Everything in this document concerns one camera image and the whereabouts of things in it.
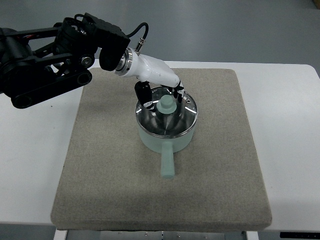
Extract mint green saucepan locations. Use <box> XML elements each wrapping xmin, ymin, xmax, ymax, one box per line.
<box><xmin>138</xmin><ymin>125</ymin><xmax>196</xmax><ymax>179</ymax></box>

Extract glass lid with green knob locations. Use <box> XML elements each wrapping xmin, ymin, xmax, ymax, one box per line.
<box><xmin>135</xmin><ymin>87</ymin><xmax>198</xmax><ymax>139</ymax></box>

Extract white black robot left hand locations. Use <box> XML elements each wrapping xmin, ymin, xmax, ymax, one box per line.
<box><xmin>114</xmin><ymin>47</ymin><xmax>185</xmax><ymax>112</ymax></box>

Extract grey felt mat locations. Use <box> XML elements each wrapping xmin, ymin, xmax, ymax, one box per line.
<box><xmin>51</xmin><ymin>68</ymin><xmax>272</xmax><ymax>232</ymax></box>

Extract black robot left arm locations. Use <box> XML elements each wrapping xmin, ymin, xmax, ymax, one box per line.
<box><xmin>0</xmin><ymin>13</ymin><xmax>132</xmax><ymax>109</ymax></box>

